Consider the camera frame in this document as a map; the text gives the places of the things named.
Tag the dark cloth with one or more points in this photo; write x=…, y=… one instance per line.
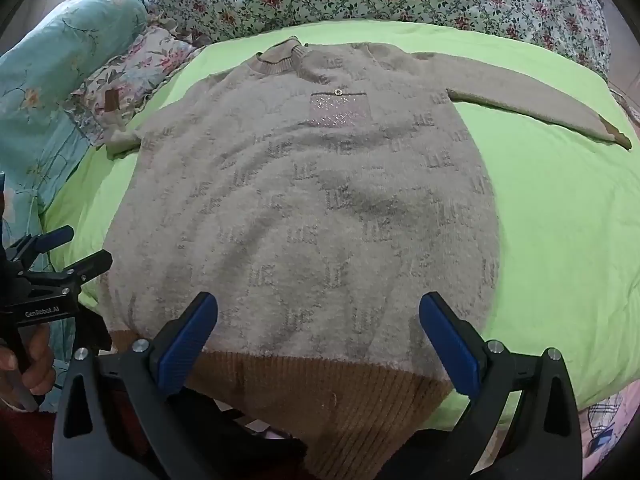
x=240, y=430

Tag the grey fuzzy sweater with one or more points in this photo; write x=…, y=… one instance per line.
x=300, y=210

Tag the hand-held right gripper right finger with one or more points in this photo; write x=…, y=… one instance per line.
x=447, y=340

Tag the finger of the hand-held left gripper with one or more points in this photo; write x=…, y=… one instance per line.
x=50, y=240
x=90, y=262

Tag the person's left forearm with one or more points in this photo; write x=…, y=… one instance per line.
x=20, y=440

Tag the light green bed sheet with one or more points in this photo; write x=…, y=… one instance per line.
x=550, y=210

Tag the light plaid cloth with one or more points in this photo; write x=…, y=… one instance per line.
x=605, y=410

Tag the patchwork floral pillow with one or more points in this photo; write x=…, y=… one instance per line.
x=145, y=60

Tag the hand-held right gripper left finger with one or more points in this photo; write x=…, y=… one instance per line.
x=192, y=332

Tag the person's left hand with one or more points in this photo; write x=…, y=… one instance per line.
x=40, y=365

